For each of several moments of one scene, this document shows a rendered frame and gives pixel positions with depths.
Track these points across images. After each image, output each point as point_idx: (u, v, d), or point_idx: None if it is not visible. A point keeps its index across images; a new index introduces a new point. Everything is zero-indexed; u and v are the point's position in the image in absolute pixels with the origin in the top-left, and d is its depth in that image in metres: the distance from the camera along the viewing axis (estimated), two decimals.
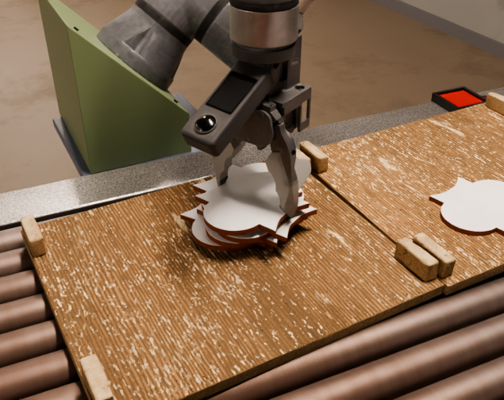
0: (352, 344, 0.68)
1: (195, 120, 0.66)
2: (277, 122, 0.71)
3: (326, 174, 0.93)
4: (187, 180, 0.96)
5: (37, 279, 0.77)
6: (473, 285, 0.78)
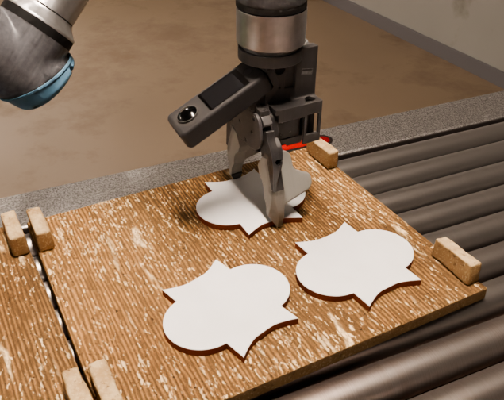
0: None
1: (181, 109, 0.69)
2: (270, 128, 0.70)
3: (51, 253, 0.71)
4: None
5: None
6: None
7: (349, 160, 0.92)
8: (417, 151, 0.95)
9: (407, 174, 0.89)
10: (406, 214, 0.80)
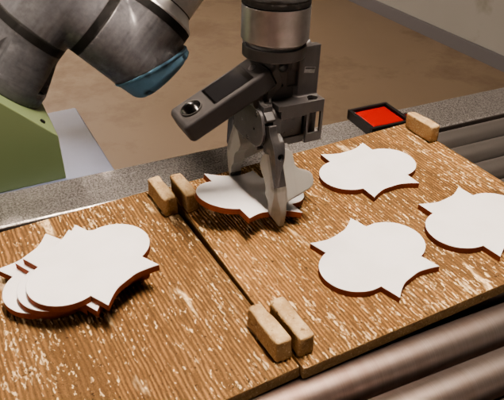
0: None
1: (185, 103, 0.69)
2: (272, 125, 0.70)
3: (197, 213, 0.78)
4: (36, 217, 0.81)
5: None
6: None
7: (444, 136, 0.99)
8: (502, 130, 1.02)
9: (498, 149, 0.97)
10: None
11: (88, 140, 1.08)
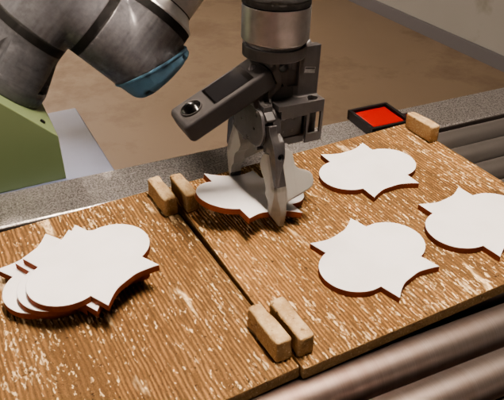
0: None
1: (185, 103, 0.69)
2: (272, 125, 0.70)
3: (197, 213, 0.78)
4: (36, 217, 0.81)
5: None
6: None
7: (444, 136, 0.99)
8: (502, 130, 1.02)
9: (498, 149, 0.97)
10: None
11: (88, 140, 1.08)
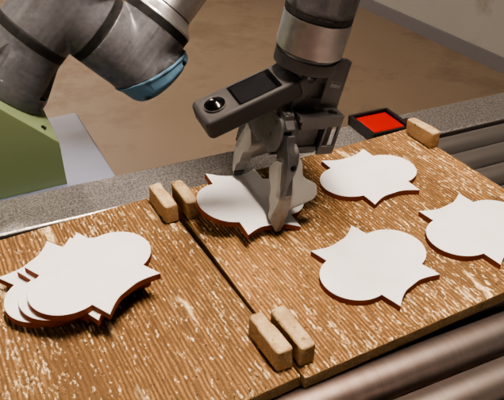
0: None
1: (209, 98, 0.68)
2: (290, 133, 0.70)
3: (198, 221, 0.78)
4: (37, 225, 0.81)
5: None
6: None
7: (444, 142, 0.99)
8: (503, 136, 1.02)
9: (499, 155, 0.97)
10: None
11: (89, 146, 1.08)
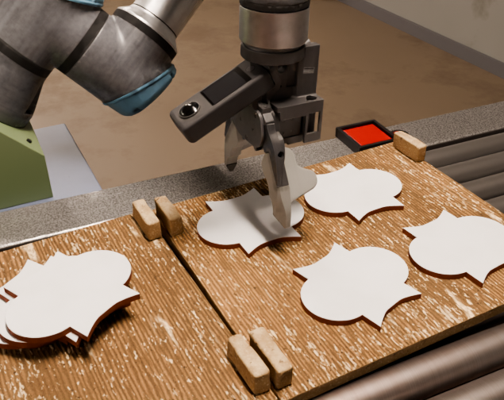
0: None
1: (183, 105, 0.69)
2: (271, 126, 0.70)
3: (181, 237, 0.78)
4: (21, 240, 0.81)
5: None
6: None
7: (431, 155, 0.99)
8: (490, 148, 1.02)
9: (486, 168, 0.96)
10: (494, 203, 0.87)
11: (76, 158, 1.08)
